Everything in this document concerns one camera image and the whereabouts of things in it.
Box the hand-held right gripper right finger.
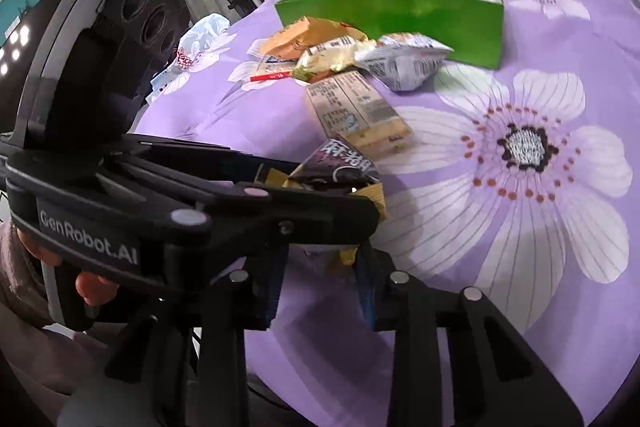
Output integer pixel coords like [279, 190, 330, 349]
[356, 249, 583, 427]

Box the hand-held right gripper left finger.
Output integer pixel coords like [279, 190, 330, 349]
[105, 244, 288, 427]

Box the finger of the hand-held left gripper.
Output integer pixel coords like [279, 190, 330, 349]
[165, 179, 383, 268]
[122, 133, 306, 195]

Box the red striped packet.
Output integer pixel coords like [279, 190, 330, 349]
[247, 39, 301, 84]

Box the beige snack packet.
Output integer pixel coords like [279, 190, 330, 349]
[305, 71, 413, 155]

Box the orange yellow snack packet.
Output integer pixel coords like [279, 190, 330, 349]
[260, 16, 371, 60]

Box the carrot print snack packet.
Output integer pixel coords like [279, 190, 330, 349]
[292, 36, 381, 82]

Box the orange white puffy snack packet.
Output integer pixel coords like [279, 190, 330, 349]
[357, 33, 455, 92]

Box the green cardboard box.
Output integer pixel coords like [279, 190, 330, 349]
[274, 0, 503, 70]

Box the person's left forearm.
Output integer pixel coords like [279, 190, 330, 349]
[0, 222, 68, 413]

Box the person's left hand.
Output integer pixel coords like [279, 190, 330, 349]
[15, 227, 121, 308]

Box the white plastic bag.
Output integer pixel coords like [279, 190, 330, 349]
[147, 13, 233, 95]

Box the purple floral blanket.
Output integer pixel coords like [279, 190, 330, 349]
[135, 0, 640, 427]

